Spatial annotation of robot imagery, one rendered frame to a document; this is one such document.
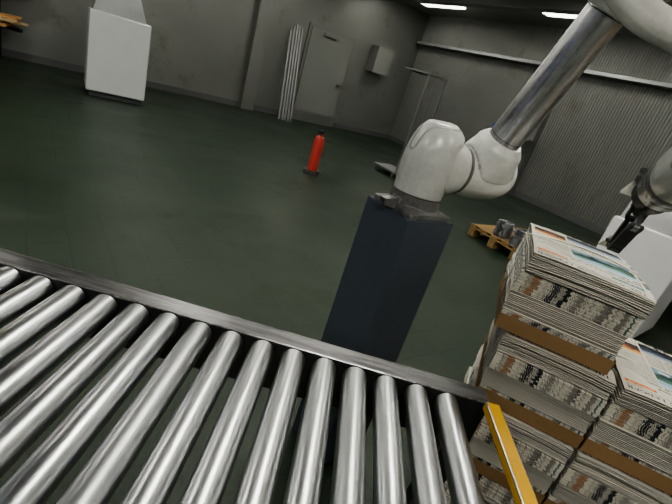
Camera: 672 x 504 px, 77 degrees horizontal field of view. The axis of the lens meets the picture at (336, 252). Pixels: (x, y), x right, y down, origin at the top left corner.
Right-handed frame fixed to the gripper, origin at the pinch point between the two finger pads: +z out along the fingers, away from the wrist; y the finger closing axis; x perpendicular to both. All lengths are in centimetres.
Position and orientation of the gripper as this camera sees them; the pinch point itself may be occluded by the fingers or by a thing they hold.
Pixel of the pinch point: (617, 218)
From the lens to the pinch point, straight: 120.3
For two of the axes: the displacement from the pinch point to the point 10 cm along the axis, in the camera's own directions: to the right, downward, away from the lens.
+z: 2.3, 1.8, 9.6
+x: 8.8, 3.9, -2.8
